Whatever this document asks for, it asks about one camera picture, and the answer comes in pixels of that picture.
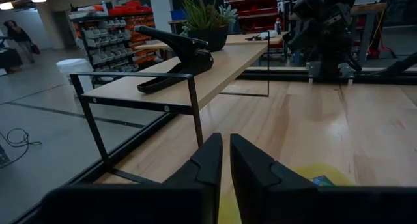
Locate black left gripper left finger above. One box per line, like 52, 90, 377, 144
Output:
40, 133, 224, 224

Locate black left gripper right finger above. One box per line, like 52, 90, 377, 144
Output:
230, 133, 417, 224

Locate yellow-green plastic container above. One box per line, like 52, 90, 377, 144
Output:
218, 163, 356, 224

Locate distant wooden workbench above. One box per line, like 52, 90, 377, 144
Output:
350, 1, 390, 67

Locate red storage cabinet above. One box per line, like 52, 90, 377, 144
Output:
223, 0, 278, 31

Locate potted succulent in black pot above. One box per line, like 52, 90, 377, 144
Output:
180, 0, 238, 52

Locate black hole punch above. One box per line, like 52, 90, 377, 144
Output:
134, 25, 215, 94

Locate white bucket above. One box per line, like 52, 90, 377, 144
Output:
55, 57, 95, 98

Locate storage rack with red bins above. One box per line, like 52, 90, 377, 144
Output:
70, 1, 156, 88

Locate person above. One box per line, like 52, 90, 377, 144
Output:
3, 20, 36, 64

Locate wooden shelf with black frame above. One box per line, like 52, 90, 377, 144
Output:
70, 30, 289, 186

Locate black floor cable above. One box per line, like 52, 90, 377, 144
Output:
0, 128, 43, 169

